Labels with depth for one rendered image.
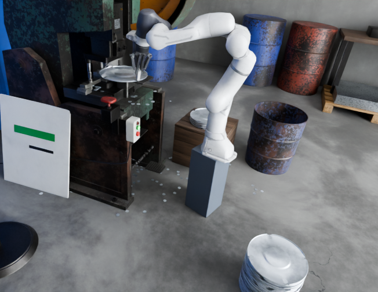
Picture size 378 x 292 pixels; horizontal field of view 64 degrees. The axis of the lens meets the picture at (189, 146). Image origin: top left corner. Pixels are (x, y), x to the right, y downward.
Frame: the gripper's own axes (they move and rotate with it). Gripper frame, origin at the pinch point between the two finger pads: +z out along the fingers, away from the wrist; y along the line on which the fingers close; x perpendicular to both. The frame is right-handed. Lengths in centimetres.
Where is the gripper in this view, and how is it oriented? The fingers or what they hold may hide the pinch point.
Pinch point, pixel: (138, 74)
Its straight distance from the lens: 182.3
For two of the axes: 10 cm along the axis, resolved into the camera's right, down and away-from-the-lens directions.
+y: 8.9, -1.6, 4.3
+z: -2.4, 6.4, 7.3
